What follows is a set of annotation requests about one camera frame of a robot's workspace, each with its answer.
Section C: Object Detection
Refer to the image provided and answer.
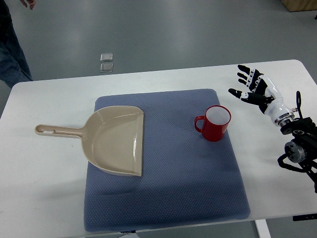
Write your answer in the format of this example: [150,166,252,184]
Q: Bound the person in dark clothes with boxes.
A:
[0,0,33,88]

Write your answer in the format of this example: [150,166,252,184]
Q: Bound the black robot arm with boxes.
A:
[277,91,317,189]

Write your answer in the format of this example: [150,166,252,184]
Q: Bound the beige plastic dustpan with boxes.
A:
[35,106,144,177]

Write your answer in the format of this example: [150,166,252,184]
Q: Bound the upper metal floor plate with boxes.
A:
[100,53,113,62]

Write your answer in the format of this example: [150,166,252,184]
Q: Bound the black table control panel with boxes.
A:
[293,213,317,222]

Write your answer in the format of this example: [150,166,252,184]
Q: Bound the red cup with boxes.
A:
[194,105,232,142]

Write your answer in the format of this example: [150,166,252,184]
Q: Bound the white table leg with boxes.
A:
[255,219,271,238]

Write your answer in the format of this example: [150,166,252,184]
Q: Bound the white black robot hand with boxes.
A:
[228,64,295,126]

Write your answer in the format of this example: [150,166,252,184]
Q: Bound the wooden box corner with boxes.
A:
[281,0,317,12]

